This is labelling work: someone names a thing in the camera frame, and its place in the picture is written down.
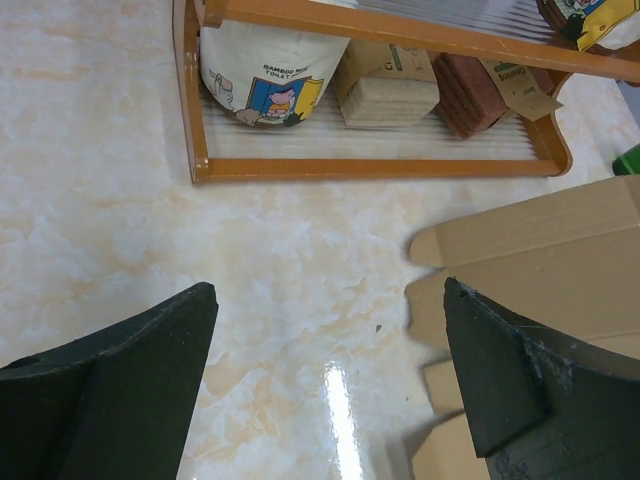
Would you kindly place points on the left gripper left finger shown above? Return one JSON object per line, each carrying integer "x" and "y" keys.
{"x": 115, "y": 404}

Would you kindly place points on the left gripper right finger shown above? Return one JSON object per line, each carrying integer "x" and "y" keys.
{"x": 540, "y": 404}

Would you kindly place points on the brown cardboard box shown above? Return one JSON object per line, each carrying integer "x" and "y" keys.
{"x": 568, "y": 260}

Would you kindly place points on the green glass bottle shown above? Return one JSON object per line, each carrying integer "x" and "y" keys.
{"x": 627, "y": 163}

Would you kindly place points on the red-brown scouring pad pack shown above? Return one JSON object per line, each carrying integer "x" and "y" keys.
{"x": 476, "y": 94}

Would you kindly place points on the beige sponge pack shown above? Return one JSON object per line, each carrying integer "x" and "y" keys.
{"x": 379, "y": 85}

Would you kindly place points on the lower toilet paper roll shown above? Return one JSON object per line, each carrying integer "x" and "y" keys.
{"x": 266, "y": 75}

